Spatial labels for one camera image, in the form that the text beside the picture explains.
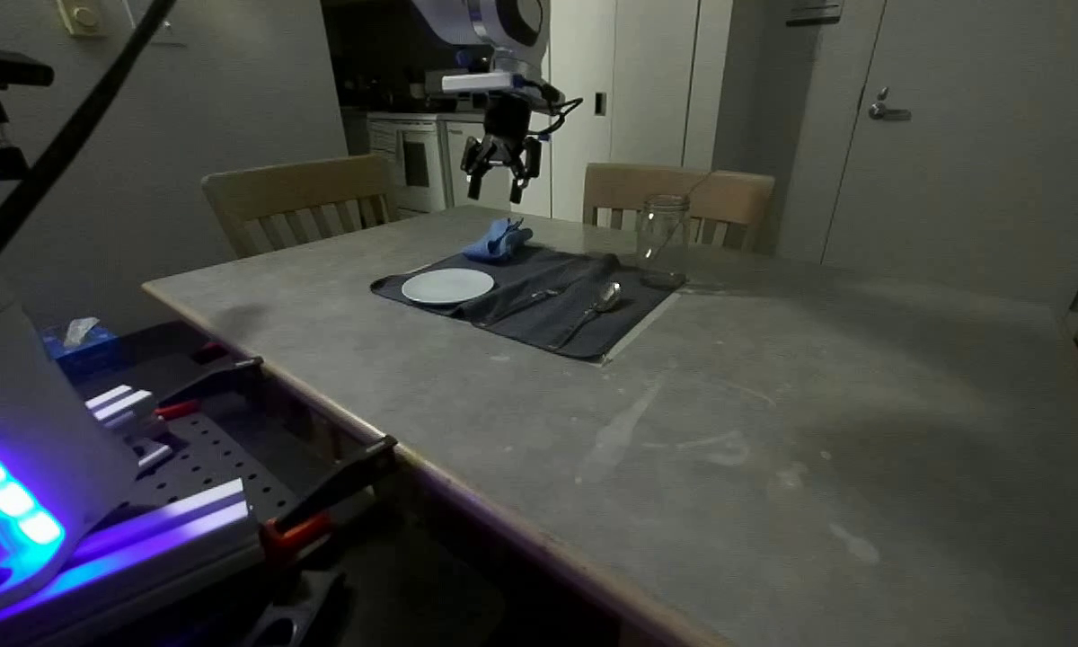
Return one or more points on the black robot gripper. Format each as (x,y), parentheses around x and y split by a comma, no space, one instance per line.
(506,141)

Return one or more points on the blue cloth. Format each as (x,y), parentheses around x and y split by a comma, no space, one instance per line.
(500,243)

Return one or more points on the metal spoon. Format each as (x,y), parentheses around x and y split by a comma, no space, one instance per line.
(602,301)

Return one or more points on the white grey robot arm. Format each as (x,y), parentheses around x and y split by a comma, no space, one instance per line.
(513,35)

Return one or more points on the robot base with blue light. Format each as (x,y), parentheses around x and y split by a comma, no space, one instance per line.
(71,573)

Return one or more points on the white round plate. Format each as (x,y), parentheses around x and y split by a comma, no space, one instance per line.
(447,283)

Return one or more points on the clear glass bottle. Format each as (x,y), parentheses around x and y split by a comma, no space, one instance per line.
(660,228)

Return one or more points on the white kitchen cabinets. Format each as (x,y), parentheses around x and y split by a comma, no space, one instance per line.
(426,156)

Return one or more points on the metal knife on placemat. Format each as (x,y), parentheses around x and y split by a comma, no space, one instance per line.
(506,309)

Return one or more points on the dark grey cloth placemat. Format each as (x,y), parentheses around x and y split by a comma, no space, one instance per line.
(566,301)

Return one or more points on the wooden chair far right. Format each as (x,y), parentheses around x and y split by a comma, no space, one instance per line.
(719,210)

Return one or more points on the wooden chair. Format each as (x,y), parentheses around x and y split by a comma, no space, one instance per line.
(295,203)
(719,210)

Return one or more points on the wooden chair far left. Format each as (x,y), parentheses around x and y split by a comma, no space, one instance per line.
(295,203)

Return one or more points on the black orange clamp far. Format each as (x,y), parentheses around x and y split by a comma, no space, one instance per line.
(222,378)

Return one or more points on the black orange clamp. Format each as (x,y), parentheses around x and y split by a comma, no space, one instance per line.
(311,520)
(222,378)

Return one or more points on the black orange clamp near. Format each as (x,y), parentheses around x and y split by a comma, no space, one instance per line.
(311,520)

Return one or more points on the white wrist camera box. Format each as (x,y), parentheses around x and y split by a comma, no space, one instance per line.
(481,81)

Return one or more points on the silver door handle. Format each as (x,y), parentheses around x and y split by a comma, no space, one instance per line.
(883,110)

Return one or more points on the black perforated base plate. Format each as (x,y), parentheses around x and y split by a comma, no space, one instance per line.
(205,450)

